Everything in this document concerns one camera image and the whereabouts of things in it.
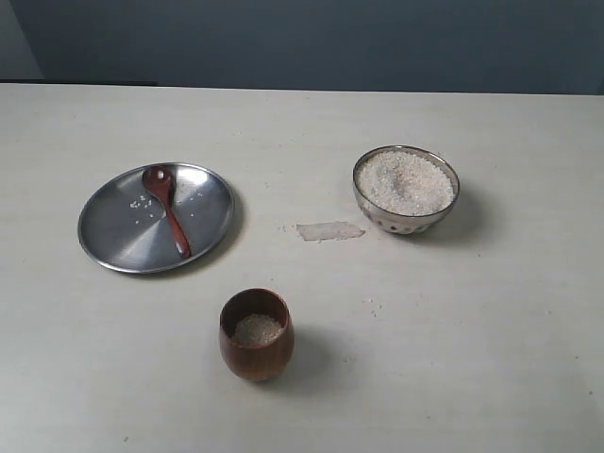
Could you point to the brown wooden cup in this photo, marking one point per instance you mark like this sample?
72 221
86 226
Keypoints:
256 362

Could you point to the red wooden spoon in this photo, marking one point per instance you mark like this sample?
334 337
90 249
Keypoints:
159 182

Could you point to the glass bowl of rice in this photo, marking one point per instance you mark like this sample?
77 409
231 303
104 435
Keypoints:
404 189

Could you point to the clear tape patch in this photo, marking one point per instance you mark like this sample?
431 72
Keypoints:
337 231

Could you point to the round steel plate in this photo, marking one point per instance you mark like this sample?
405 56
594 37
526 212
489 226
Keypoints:
126 229

